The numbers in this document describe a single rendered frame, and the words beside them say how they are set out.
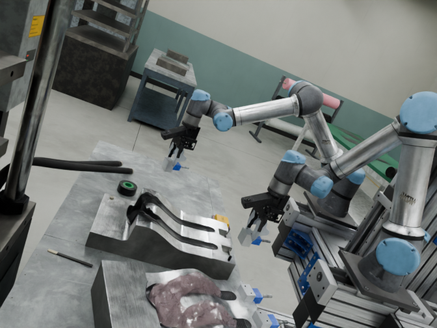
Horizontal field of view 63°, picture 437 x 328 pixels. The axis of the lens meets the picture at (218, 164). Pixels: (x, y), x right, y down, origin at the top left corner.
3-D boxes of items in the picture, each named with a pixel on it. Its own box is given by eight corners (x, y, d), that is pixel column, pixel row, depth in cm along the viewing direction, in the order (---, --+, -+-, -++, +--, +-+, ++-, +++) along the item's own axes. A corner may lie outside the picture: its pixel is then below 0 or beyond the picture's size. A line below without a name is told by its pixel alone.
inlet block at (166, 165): (184, 170, 177) (188, 160, 176) (188, 175, 174) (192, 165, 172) (160, 166, 170) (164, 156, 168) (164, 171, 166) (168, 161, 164)
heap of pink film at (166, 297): (218, 286, 116) (227, 267, 113) (240, 333, 102) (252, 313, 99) (141, 284, 103) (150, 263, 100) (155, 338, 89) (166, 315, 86)
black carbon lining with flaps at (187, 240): (212, 232, 143) (222, 212, 140) (216, 257, 128) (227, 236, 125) (127, 205, 134) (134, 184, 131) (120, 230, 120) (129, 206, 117)
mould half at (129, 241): (218, 240, 152) (231, 214, 148) (225, 284, 128) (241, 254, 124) (100, 205, 140) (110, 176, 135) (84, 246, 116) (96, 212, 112)
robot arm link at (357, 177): (335, 193, 163) (351, 167, 158) (324, 179, 175) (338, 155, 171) (357, 201, 166) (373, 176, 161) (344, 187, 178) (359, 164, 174)
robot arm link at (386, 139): (434, 90, 118) (312, 168, 142) (432, 86, 109) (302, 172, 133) (456, 118, 115) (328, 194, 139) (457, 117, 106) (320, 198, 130)
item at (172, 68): (175, 105, 669) (194, 57, 639) (175, 138, 496) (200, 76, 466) (139, 90, 652) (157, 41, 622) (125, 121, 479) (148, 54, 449)
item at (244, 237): (264, 243, 145) (271, 232, 143) (270, 251, 140) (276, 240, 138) (237, 237, 139) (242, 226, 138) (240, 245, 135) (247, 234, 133)
